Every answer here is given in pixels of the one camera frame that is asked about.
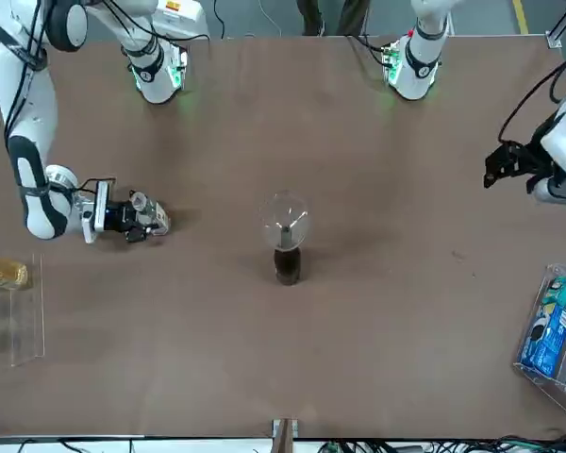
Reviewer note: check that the clear acrylic snack shelf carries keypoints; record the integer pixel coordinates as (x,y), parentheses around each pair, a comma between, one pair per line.
(547,391)

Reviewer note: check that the clear acrylic bottle shelf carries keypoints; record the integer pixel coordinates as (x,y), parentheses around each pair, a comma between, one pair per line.
(14,340)

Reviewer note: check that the yellow drink bottle white cap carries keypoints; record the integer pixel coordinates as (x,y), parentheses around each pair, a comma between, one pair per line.
(9,276)

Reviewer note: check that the aluminium frame strut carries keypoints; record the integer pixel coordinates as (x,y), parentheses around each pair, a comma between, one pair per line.
(554,40)

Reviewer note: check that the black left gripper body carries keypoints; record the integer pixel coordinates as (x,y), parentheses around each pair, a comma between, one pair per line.
(540,158)

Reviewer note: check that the aluminium frame post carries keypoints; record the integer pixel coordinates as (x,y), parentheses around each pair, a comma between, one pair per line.
(285,439)

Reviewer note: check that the dark glass bottle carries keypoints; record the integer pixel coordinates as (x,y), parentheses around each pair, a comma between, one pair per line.
(287,269)

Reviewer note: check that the white control box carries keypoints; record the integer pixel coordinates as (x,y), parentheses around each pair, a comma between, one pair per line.
(188,19)

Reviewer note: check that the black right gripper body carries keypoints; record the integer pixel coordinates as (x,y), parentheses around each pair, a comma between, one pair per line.
(118,217)

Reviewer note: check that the teal snack box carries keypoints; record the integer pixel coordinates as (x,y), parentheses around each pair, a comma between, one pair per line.
(559,290)

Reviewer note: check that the blue cookie box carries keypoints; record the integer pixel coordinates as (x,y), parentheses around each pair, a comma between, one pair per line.
(544,344)

